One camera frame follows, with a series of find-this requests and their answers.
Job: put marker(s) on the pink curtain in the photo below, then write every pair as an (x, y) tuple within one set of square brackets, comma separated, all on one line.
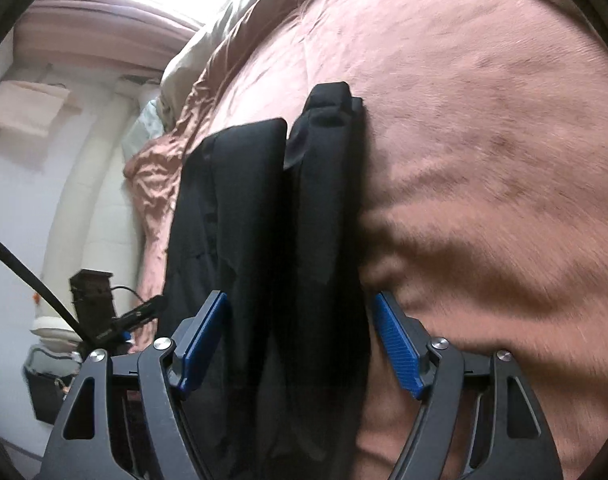
[(127, 36)]

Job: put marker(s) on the brown satin duvet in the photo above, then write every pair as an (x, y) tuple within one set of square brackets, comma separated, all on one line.
[(485, 207)]

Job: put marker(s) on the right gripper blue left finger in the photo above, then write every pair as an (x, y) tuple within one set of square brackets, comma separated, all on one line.
[(196, 340)]

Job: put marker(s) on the black polo shirt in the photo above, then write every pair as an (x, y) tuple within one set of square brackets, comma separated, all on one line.
[(267, 214)]

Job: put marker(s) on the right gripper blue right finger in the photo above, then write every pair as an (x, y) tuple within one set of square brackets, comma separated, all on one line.
[(404, 340)]

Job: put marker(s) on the beige pillow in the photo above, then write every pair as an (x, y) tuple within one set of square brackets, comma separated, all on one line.
[(214, 45)]

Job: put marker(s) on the black waste bin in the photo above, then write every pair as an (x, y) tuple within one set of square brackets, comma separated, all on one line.
[(47, 375)]

